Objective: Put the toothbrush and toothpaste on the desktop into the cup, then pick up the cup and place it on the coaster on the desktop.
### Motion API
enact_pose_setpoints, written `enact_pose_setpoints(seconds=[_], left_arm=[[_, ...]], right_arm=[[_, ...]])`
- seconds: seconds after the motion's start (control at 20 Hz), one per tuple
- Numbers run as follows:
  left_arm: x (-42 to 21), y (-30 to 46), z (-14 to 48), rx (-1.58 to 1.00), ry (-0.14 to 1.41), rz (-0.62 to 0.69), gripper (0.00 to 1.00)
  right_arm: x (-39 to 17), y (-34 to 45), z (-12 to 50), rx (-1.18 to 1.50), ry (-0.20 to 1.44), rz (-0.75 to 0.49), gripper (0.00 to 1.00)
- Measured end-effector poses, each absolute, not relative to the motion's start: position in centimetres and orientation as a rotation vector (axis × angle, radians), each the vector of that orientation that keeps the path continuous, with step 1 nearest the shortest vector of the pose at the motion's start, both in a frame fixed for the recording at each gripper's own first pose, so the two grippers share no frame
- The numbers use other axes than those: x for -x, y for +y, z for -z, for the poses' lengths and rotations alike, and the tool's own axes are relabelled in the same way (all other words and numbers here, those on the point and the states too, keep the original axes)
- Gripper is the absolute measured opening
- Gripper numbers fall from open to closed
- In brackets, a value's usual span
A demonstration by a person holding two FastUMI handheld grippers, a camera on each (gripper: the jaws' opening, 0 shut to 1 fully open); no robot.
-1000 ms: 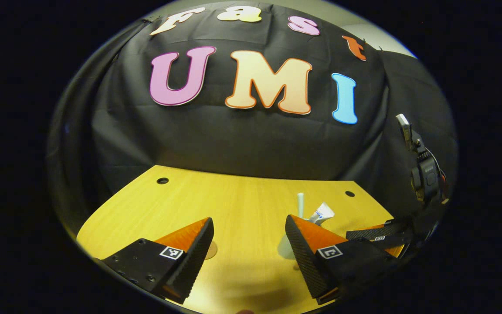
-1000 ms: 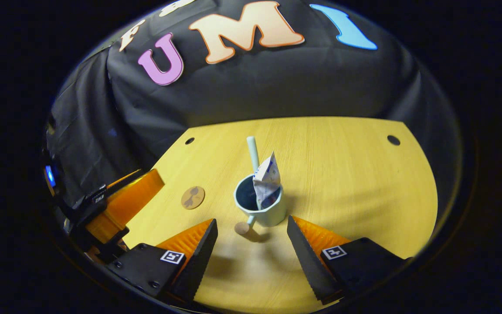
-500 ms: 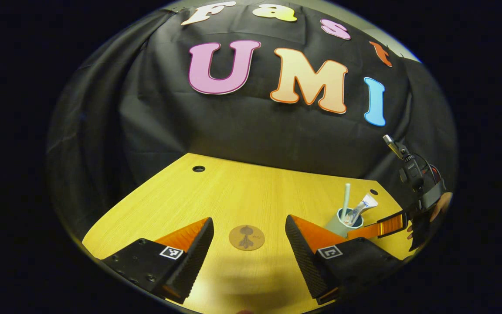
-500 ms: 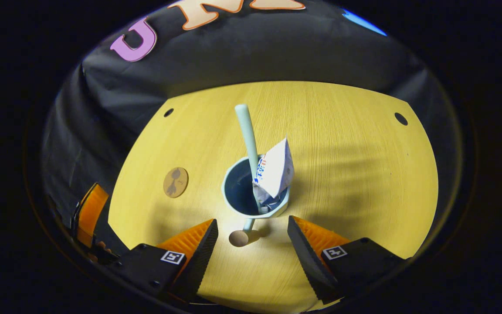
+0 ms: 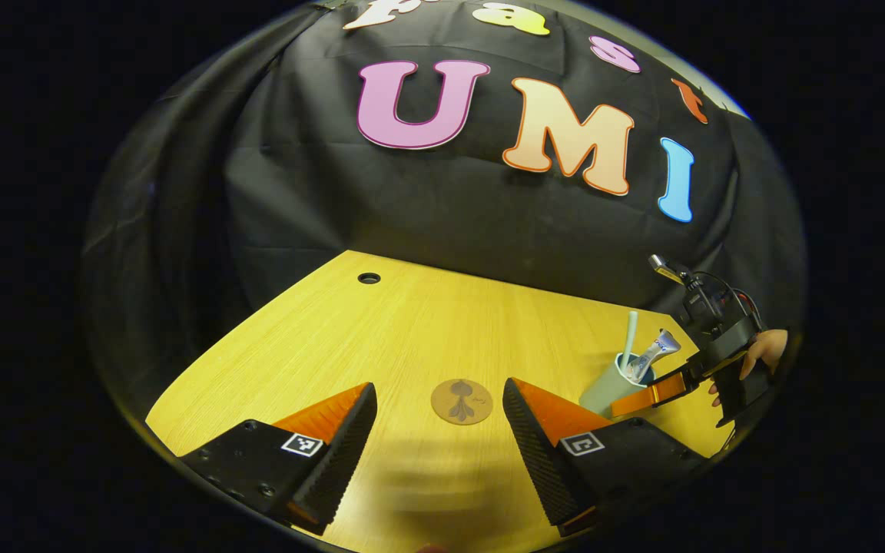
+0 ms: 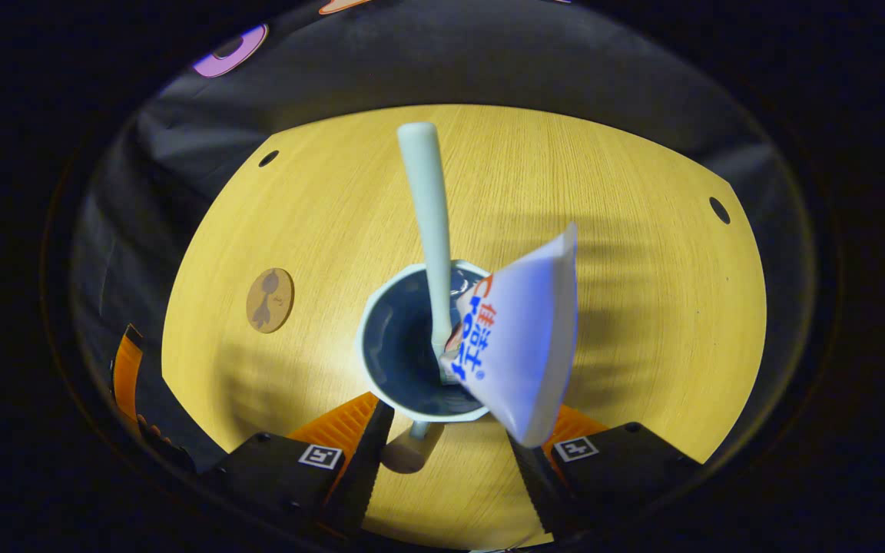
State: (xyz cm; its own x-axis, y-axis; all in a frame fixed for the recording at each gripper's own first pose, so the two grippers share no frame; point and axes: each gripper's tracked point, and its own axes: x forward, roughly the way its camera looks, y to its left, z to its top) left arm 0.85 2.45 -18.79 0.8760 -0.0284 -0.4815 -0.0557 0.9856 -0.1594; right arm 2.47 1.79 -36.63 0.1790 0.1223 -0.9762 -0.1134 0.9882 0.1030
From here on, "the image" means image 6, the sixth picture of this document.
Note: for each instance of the wooden desktop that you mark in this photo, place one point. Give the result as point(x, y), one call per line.
point(565, 192)

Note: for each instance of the black backdrop cloth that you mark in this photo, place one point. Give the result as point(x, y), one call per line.
point(450, 61)

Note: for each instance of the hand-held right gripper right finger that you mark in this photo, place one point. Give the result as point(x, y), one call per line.
point(619, 468)

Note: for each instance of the pale green toothbrush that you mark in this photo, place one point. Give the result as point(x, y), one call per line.
point(427, 200)

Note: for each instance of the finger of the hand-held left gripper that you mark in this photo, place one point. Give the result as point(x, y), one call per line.
point(126, 376)

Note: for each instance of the white toothpaste tube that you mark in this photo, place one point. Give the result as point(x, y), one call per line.
point(519, 346)

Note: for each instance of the round cork coaster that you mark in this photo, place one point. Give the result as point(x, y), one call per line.
point(270, 301)

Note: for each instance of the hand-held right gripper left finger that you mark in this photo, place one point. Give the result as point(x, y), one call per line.
point(369, 461)

